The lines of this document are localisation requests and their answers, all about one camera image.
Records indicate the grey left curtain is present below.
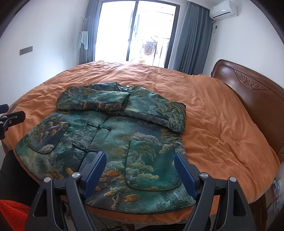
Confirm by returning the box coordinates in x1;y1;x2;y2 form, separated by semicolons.
79;1;102;65

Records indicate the coat rack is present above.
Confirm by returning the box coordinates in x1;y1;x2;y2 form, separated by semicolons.
79;16;90;34

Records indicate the orange fleece sleeve forearm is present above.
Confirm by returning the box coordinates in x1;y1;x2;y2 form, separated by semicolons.
1;200;30;231

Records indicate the light blue hanging towel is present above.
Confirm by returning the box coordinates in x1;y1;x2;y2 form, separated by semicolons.
78;31;88;50

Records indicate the grey right curtain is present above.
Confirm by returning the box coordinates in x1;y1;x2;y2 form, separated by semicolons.
170;2;213;75

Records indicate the grey wall switch panel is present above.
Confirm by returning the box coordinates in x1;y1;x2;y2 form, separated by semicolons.
19;46;33;55

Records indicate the brown wooden headboard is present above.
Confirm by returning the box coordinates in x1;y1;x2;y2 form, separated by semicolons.
211;59;283;162

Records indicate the green patterned padded jacket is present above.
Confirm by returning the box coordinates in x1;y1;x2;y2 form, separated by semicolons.
15;82;195;214

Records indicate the white air conditioner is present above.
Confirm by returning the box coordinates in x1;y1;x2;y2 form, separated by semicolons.
209;1;238;21

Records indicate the grey curtain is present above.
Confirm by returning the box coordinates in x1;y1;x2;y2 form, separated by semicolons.
170;2;213;75
79;1;102;65

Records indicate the window with dark frame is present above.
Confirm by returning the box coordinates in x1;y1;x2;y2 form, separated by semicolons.
94;1;180;68

